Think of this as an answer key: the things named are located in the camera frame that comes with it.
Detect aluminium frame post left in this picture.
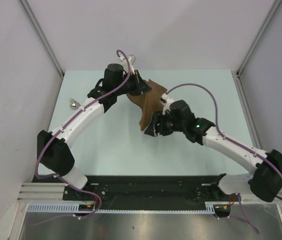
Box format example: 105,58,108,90
17,0,65,79

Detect white slotted cable duct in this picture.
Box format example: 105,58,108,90
26,202,230,215

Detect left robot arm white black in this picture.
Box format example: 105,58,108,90
37,63,152,200

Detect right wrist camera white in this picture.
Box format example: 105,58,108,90
159,93,175,114

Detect silver metal fork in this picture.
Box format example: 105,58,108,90
69,98,78,104

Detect silver metal spoon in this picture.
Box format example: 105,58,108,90
70,102,80,110

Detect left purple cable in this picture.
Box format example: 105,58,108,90
30,49,135,227

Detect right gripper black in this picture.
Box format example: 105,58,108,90
145,110,185,137

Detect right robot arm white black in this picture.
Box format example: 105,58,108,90
144,95,282,203

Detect brown cloth napkin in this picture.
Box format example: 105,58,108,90
127,79,167,132

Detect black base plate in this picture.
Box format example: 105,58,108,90
32,174,273,203

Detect aluminium frame post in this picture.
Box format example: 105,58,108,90
235,0,282,78
17,0,65,79

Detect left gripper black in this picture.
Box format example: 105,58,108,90
114,70,151,97

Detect aluminium frame post right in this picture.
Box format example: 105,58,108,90
235,0,282,78

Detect aluminium frame rail front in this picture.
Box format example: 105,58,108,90
17,182,282,204

